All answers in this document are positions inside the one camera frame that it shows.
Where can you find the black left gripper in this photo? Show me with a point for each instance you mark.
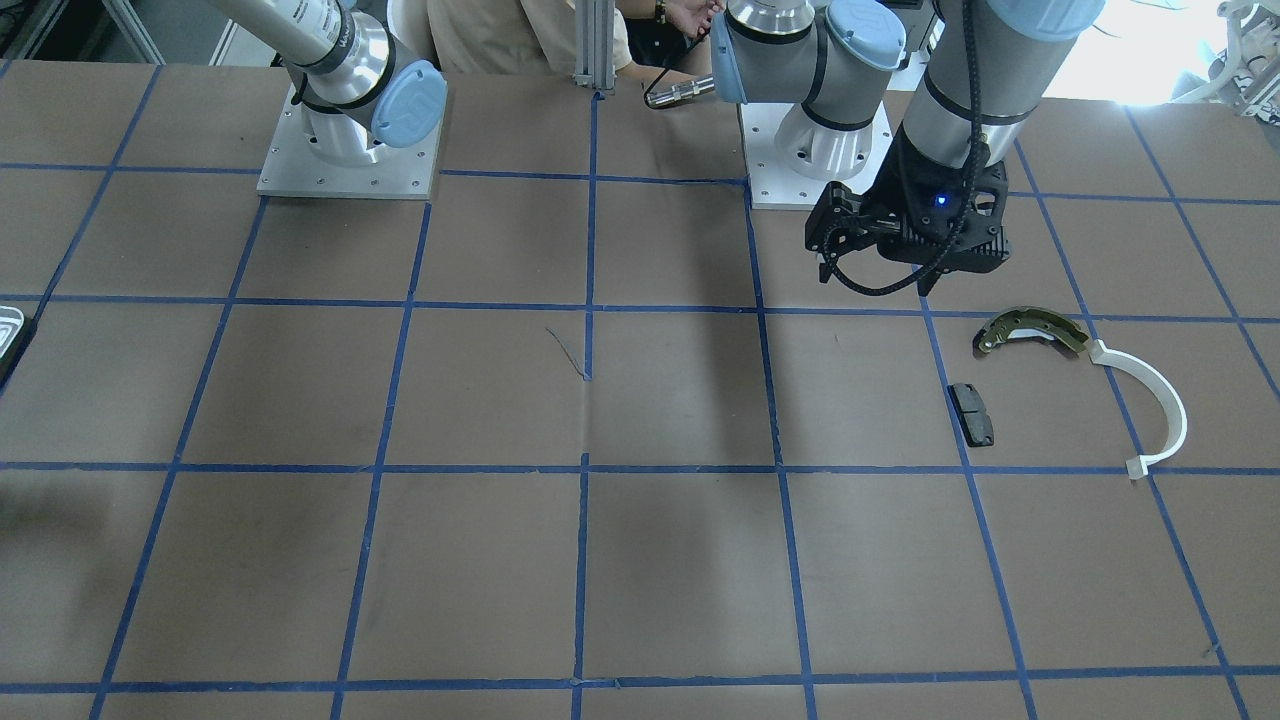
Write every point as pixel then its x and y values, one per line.
pixel 908 182

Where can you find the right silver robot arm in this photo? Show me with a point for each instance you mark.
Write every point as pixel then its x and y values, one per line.
pixel 359 94

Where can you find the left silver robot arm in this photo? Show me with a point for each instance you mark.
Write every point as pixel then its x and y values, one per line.
pixel 810 78

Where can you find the ribbed metal tray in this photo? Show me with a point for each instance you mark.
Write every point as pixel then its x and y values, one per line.
pixel 15 329

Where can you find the olive metal brake shoe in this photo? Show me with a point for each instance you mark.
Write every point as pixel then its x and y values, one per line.
pixel 1023 323

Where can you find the dark grey brake pad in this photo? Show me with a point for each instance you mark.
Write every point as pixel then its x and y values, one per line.
pixel 972 413

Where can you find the person in beige shirt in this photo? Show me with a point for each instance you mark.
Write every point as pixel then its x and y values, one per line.
pixel 539 38

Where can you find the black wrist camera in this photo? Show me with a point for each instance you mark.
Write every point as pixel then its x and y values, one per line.
pixel 835 228

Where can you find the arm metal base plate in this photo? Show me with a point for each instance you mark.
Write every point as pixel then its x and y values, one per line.
pixel 791 159
pixel 316 155

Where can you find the aluminium frame post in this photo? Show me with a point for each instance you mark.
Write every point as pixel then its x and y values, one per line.
pixel 594 33

